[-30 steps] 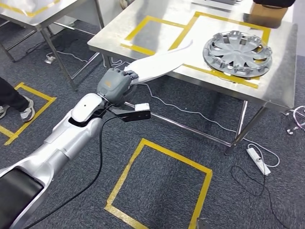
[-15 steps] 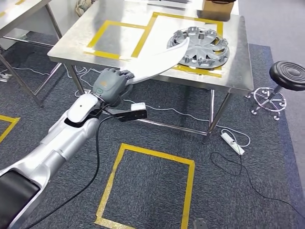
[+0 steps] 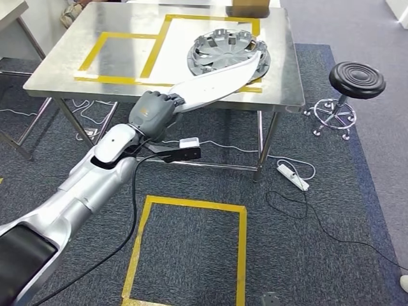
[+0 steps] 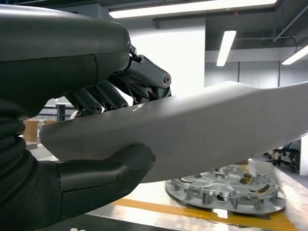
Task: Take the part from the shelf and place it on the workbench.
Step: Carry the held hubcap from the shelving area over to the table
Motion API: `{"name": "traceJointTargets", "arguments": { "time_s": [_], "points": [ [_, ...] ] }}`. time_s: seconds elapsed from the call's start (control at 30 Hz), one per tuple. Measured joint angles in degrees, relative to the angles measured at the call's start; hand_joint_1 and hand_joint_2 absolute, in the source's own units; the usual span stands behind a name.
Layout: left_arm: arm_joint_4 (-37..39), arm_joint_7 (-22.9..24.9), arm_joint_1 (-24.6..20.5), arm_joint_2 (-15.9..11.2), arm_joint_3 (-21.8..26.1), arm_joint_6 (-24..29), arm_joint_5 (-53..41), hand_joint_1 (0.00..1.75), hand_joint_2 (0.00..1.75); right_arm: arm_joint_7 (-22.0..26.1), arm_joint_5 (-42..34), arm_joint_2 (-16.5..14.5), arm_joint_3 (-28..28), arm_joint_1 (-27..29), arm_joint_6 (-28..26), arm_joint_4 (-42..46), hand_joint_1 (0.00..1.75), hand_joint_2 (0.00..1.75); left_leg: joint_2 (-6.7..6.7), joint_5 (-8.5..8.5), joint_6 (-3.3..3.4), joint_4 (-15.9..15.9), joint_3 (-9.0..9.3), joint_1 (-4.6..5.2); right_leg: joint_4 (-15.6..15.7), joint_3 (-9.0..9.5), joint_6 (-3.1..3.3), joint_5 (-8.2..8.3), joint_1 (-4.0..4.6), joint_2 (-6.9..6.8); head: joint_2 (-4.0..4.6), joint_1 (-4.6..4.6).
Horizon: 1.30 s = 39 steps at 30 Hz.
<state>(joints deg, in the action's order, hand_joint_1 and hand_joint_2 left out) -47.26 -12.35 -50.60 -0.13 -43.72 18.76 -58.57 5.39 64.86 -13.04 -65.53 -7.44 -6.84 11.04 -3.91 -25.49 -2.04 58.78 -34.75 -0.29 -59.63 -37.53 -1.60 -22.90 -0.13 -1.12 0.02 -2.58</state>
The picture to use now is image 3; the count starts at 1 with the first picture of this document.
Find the yellow floor tape by workbench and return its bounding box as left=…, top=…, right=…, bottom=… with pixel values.
left=121, top=194, right=248, bottom=306

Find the brown cardboard box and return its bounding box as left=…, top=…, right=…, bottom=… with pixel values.
left=232, top=0, right=271, bottom=8

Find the yellow tape on workbench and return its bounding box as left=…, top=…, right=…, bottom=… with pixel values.
left=74, top=13, right=264, bottom=94

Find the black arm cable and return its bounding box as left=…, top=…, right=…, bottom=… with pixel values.
left=30, top=152, right=173, bottom=306

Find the white table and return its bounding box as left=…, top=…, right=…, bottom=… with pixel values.
left=126, top=0, right=281, bottom=8

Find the white floor socket box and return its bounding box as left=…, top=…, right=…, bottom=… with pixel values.
left=76, top=126, right=100, bottom=142

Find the dark robot foot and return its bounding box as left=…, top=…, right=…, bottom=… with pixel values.
left=259, top=292, right=282, bottom=306

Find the white power strip by workbench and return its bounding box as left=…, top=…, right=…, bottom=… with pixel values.
left=276, top=163, right=310, bottom=193

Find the stainless steel workbench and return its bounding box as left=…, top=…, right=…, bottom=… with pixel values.
left=23, top=2, right=306, bottom=183

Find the black stool with chrome base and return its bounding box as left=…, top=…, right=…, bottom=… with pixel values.
left=303, top=61, right=386, bottom=141

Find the white curved plastic part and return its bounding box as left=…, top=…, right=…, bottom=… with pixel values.
left=168, top=50, right=262, bottom=114

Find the grey plastic hubcap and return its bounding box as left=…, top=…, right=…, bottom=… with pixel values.
left=187, top=28, right=271, bottom=83

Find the black floor cable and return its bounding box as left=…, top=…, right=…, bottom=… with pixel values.
left=265, top=190, right=408, bottom=272

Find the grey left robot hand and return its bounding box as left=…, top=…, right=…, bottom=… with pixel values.
left=128, top=90, right=186, bottom=142

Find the long white floor cable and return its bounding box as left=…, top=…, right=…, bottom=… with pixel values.
left=72, top=99, right=317, bottom=182

